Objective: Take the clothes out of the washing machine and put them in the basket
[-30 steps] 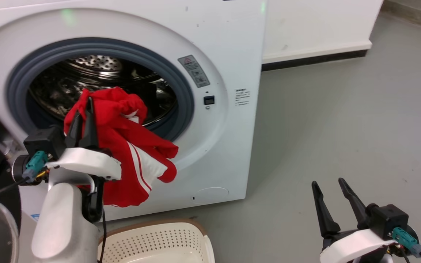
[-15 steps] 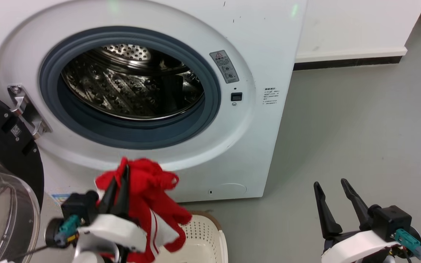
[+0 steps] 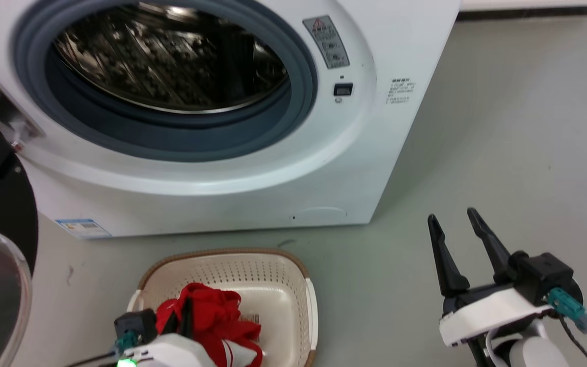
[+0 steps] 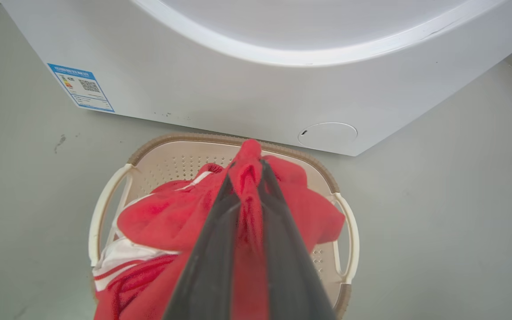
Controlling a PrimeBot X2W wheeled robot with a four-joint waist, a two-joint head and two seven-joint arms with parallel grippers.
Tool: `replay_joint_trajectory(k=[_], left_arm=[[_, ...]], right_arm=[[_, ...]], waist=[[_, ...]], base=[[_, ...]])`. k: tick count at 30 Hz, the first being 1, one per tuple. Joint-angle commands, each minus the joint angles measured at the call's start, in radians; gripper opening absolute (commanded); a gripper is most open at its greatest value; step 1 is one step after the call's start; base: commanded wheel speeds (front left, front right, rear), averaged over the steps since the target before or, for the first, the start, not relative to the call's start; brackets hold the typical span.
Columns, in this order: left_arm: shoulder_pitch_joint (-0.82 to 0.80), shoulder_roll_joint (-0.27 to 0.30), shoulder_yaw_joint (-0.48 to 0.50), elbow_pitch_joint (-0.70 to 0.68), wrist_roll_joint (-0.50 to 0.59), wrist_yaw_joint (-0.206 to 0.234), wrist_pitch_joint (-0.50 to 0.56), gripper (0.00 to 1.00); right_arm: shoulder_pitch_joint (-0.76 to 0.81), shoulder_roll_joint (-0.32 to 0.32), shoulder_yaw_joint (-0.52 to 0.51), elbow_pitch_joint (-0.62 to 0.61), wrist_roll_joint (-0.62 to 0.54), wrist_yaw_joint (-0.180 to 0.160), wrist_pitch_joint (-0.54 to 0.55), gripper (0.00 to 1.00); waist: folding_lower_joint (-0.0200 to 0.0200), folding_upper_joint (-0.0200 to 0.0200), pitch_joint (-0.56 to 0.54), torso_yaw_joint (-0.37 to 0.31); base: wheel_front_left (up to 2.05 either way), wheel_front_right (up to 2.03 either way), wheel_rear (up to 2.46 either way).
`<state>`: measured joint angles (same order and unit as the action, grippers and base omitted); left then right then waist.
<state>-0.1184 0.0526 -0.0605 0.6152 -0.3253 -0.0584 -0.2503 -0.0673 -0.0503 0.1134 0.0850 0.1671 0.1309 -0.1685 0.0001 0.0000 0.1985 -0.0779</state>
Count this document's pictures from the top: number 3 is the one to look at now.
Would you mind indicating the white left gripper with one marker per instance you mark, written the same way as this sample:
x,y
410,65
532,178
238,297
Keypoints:
x,y
171,352

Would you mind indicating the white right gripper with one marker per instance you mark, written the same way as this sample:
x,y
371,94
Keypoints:
x,y
482,311

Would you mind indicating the red garment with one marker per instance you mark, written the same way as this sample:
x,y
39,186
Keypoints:
x,y
217,316

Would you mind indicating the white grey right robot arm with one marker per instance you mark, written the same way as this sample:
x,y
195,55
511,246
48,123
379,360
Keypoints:
x,y
528,351

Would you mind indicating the beige perforated laundry basket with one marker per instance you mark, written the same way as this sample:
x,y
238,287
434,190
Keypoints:
x,y
278,285

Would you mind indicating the white front-loading washing machine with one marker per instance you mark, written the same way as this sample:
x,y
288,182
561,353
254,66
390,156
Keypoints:
x,y
385,153

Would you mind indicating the blue energy label sticker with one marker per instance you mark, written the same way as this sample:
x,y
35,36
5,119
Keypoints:
x,y
83,228

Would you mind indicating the black door latch socket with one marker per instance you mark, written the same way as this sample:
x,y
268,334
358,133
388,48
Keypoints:
x,y
343,89

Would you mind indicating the grey rubber door gasket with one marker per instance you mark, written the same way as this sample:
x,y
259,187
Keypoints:
x,y
278,127

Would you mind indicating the grey warning label sticker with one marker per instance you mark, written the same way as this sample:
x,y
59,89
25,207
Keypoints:
x,y
326,43

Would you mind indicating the stainless steel washer drum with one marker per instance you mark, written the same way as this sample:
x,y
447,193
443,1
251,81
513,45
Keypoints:
x,y
171,61

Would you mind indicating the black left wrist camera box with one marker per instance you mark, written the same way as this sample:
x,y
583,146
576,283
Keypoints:
x,y
135,323

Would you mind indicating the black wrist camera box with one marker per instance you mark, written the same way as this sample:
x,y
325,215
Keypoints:
x,y
135,323
545,275

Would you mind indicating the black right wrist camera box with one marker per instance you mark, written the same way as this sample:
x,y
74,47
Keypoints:
x,y
545,275

